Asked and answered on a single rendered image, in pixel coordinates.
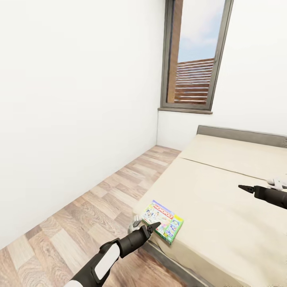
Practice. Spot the fixed window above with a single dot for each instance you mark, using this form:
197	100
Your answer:
194	38

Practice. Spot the board game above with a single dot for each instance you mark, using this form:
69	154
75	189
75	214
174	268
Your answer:
170	222

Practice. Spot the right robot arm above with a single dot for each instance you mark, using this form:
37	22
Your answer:
273	194

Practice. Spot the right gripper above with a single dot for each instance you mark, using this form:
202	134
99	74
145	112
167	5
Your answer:
272	196

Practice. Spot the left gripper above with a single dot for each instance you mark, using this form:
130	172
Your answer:
140	236

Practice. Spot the bed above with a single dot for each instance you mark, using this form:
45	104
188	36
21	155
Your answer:
228	238

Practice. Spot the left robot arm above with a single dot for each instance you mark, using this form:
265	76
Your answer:
97	270

